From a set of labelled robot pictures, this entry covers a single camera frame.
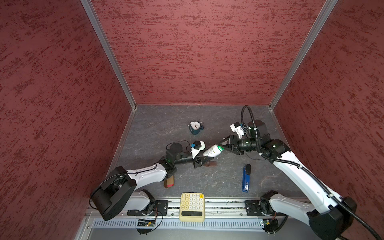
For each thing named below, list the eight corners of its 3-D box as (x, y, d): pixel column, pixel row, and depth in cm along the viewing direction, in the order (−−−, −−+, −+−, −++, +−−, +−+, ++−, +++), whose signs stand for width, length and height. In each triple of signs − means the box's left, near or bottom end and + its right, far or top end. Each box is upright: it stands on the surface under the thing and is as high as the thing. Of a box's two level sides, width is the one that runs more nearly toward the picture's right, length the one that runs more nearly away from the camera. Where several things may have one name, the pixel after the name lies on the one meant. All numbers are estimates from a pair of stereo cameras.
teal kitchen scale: (194, 136, 104) (194, 132, 101) (186, 128, 108) (186, 124, 105) (203, 129, 108) (204, 126, 104) (195, 122, 112) (195, 118, 109)
